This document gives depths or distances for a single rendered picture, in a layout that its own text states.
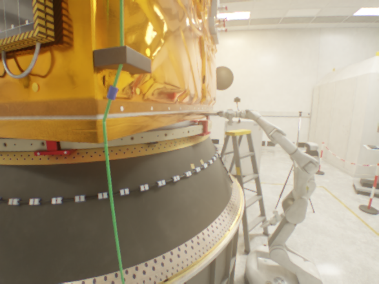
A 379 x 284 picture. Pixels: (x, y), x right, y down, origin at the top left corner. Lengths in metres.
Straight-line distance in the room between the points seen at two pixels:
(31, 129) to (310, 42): 9.50
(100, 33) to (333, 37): 9.81
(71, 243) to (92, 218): 0.10
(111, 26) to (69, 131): 0.23
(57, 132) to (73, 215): 0.42
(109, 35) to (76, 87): 0.12
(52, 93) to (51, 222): 0.51
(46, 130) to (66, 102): 0.09
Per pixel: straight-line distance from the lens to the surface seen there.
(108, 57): 0.36
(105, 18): 0.42
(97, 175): 0.78
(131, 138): 0.76
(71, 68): 0.40
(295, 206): 1.67
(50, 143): 0.78
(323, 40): 9.80
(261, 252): 2.22
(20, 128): 0.55
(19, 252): 0.89
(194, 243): 0.89
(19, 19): 0.46
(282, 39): 9.28
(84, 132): 0.39
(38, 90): 0.48
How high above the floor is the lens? 1.81
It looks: 11 degrees down
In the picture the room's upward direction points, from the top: straight up
